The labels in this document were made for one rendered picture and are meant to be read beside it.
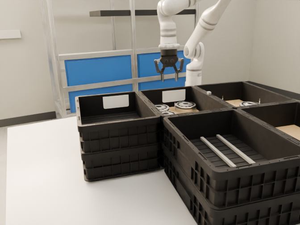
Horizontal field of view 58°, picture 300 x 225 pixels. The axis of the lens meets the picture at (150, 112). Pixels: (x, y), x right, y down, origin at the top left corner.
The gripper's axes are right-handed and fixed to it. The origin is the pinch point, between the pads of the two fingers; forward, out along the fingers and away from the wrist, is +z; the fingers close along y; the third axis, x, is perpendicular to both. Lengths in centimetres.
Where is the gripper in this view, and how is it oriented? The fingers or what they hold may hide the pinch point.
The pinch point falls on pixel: (169, 78)
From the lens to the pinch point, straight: 129.5
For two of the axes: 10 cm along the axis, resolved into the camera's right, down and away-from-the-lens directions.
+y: -10.0, 0.4, 0.3
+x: -0.1, 3.5, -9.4
